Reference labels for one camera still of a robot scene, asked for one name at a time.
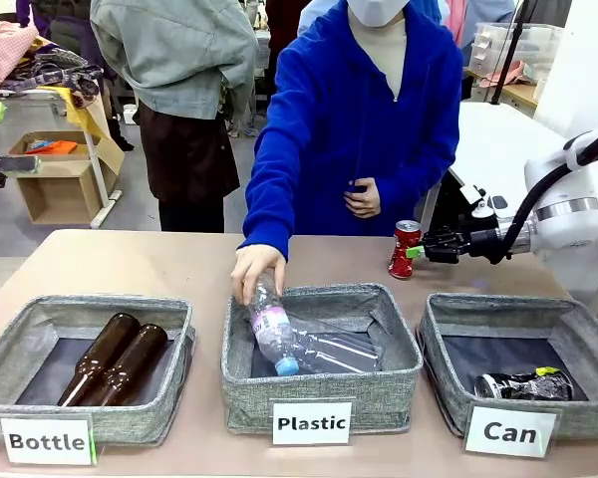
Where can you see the grey fabric basket bottle label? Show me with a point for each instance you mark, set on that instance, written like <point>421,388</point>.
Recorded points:
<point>174,348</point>

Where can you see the grey fabric basket plastic label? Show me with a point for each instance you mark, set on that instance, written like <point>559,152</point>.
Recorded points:
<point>319,393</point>

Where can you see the person in blue hoodie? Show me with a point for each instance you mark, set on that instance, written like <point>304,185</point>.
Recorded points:
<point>354,114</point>

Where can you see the clear crushed plastic bottle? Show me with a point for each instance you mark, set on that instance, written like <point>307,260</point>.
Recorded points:
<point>339,346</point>

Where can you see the white power strip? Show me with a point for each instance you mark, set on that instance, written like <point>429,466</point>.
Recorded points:
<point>129,114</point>

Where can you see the person right hand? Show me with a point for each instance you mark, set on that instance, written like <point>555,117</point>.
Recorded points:
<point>256,266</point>

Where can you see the person right forearm blue sleeve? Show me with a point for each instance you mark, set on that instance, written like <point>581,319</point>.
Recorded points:
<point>271,209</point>

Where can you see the clear plastic storage box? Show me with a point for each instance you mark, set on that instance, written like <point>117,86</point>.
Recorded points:
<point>533,42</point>

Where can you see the person left hand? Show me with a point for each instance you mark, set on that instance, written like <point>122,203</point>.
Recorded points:
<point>366,199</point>

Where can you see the brown glass bottle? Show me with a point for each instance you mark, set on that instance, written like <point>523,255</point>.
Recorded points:
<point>129,363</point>
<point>102,353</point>

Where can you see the white side table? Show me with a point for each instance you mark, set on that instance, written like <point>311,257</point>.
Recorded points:
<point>503,139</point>

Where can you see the clear plastic bottle pink label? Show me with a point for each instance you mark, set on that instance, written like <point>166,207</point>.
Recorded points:
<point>274,328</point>

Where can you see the orange item in box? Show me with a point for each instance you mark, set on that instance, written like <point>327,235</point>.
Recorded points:
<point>55,147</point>

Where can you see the white table leg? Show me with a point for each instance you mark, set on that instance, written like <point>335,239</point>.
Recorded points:
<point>102,179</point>

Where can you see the person left forearm blue sleeve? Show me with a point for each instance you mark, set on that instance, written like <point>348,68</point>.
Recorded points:
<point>413,174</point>

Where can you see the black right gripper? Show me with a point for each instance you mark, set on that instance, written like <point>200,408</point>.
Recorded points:
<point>481,244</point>

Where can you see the white Bottle label card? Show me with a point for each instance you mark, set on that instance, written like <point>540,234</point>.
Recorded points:
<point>46,440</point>

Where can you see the pink checked cloth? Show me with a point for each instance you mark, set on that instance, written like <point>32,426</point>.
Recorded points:
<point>5,50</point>

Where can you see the open cardboard box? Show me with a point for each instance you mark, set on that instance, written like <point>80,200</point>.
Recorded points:
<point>60,194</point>

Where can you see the grey fabric basket can label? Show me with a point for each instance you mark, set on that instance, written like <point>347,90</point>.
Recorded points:
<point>438,348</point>

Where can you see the black slanted pole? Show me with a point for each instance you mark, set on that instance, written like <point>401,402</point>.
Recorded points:
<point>508,55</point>

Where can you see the dark patterned cloth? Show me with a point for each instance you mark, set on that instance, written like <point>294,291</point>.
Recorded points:
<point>65,72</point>

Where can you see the white face mask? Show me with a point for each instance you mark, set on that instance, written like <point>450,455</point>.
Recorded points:
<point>376,11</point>

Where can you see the black drink can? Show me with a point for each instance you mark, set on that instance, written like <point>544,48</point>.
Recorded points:
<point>523,386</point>

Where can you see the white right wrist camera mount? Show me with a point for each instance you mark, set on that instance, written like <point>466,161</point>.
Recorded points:
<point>483,204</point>

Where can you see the white Plastic label card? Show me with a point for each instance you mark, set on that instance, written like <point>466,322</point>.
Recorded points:
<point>311,423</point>

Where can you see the white Can label card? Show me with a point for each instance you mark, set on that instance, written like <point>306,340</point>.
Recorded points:
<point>509,432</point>

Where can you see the red drink can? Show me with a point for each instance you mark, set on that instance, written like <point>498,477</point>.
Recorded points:
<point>405,251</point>

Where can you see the person in light blue shirt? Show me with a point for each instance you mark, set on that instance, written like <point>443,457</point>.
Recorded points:
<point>311,12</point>

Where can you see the person in grey jacket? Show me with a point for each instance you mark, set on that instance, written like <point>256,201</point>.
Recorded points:
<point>179,74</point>

